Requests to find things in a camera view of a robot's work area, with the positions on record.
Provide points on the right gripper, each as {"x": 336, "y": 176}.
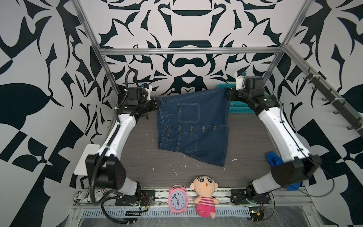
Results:
{"x": 233, "y": 91}

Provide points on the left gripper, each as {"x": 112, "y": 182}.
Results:
{"x": 154, "y": 106}

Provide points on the denim garment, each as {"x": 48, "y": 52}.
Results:
{"x": 195, "y": 124}

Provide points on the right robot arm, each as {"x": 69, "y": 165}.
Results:
{"x": 298, "y": 163}

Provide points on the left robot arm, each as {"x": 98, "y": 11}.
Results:
{"x": 105, "y": 171}

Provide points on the teal plastic basket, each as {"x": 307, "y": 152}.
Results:
{"x": 236, "y": 106}

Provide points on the blue cloth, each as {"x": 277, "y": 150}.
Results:
{"x": 273, "y": 159}

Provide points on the white rectangular panel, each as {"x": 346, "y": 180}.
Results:
{"x": 90, "y": 149}

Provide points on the pink alarm clock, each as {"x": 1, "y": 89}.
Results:
{"x": 178, "y": 199}

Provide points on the plush doll pink shirt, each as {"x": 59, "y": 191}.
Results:
{"x": 205, "y": 203}

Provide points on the folded newspaper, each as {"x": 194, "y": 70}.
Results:
{"x": 83, "y": 197}

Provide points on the small circuit board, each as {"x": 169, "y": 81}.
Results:
{"x": 256, "y": 215}

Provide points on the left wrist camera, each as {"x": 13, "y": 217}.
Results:
{"x": 147, "y": 91}

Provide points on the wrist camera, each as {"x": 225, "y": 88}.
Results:
{"x": 239, "y": 82}
{"x": 147, "y": 91}

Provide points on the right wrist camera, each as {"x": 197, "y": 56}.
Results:
{"x": 239, "y": 82}

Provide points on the grey wall hook rail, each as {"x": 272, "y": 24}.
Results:
{"x": 332, "y": 97}

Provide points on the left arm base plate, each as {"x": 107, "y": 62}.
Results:
{"x": 142, "y": 198}

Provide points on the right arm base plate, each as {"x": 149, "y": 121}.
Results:
{"x": 239, "y": 196}

